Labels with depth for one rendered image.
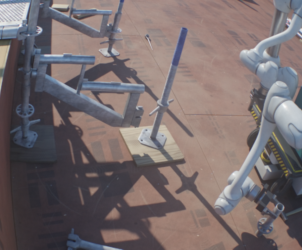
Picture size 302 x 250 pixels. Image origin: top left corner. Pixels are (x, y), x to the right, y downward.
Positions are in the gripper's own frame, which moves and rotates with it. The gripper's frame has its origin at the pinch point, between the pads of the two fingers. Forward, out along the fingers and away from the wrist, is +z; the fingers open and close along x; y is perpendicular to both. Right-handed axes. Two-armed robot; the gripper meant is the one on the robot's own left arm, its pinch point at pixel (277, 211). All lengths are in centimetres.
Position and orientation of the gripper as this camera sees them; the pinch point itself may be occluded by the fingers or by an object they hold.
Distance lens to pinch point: 184.4
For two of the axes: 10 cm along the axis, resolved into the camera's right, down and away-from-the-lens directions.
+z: 7.2, 5.4, -4.3
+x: -6.6, 3.5, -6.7
